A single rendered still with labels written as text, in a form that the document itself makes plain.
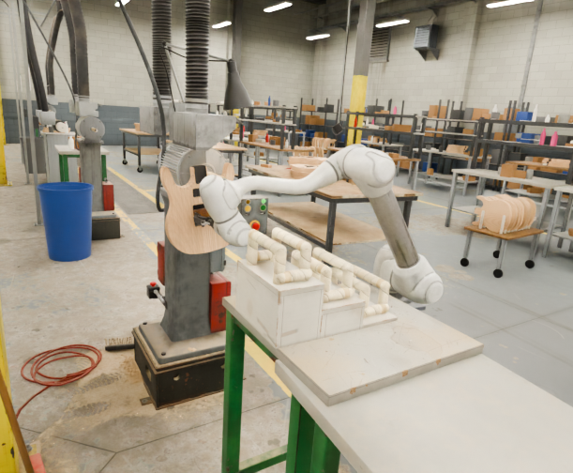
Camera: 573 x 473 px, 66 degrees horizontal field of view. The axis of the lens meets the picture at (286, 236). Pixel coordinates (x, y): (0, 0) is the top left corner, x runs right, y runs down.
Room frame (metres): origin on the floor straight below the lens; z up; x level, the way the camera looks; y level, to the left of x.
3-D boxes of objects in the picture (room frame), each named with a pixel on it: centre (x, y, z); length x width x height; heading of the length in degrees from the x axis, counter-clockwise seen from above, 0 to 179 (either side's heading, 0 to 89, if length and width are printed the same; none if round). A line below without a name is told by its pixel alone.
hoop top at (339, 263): (1.34, -0.15, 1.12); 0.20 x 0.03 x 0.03; 31
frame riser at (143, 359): (2.34, 0.54, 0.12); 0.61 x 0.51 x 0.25; 122
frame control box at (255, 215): (2.34, 0.25, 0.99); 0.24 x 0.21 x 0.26; 32
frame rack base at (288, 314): (1.24, 0.01, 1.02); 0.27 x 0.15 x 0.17; 32
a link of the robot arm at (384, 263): (2.06, -0.52, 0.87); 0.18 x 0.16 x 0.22; 25
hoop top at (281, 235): (1.26, -0.01, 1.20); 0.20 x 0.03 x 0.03; 31
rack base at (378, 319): (1.40, -0.25, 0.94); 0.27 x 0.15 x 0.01; 32
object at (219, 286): (2.43, 0.40, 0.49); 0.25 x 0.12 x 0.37; 32
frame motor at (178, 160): (2.29, 0.50, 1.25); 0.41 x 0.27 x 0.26; 32
